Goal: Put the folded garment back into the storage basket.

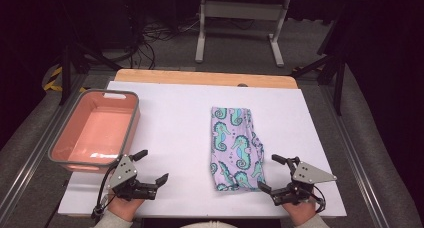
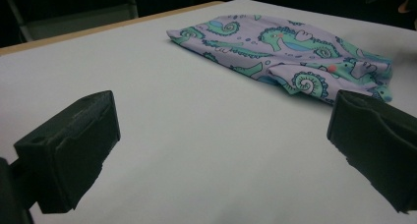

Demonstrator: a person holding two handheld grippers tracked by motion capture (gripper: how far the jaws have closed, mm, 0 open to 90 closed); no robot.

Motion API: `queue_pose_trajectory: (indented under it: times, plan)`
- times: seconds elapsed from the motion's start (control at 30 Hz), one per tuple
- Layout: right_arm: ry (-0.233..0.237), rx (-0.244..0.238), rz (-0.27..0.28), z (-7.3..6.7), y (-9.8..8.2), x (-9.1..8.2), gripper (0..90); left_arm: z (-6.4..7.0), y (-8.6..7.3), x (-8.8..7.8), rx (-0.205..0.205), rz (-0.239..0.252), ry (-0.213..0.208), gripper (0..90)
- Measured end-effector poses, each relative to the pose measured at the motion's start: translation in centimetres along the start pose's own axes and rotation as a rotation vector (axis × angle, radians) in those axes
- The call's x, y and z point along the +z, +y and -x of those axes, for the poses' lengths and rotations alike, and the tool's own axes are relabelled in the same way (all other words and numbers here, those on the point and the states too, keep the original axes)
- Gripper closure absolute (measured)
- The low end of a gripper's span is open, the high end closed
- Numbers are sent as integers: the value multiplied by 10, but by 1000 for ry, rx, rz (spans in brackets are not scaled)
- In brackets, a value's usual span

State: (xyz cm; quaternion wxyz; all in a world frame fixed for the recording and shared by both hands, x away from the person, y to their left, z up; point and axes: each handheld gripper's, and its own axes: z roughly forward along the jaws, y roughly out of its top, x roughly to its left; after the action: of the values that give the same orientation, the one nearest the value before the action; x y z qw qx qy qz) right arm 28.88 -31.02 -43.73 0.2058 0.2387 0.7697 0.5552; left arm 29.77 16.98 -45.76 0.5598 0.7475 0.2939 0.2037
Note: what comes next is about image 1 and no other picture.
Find white board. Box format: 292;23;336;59
57;80;348;219

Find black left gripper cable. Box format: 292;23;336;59
90;160;125;223

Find person's right hand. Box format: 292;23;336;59
281;200;318;228

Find wooden table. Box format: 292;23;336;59
114;68;299;90

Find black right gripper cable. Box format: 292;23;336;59
310;185;327;214

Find bundle of black floor cables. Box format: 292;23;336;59
128;16;201;70

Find grey metal rail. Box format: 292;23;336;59
0;73;88;220
320;83;392;228

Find pink basin with grey rim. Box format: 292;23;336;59
47;88;141;174

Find purple seahorse print shorts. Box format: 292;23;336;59
209;106;267;193

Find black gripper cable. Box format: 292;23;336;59
90;160;125;223
310;185;327;214

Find yellow and black tape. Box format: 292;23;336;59
42;65;88;93

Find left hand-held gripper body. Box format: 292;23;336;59
108;155;158;201

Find person's left hand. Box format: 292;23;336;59
106;193;146;223

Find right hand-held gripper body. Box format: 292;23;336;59
271;157;338;207

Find black tripod stand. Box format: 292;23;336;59
58;37;124;106
291;19;349;116

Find grey metal stand frame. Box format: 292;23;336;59
194;0;291;68

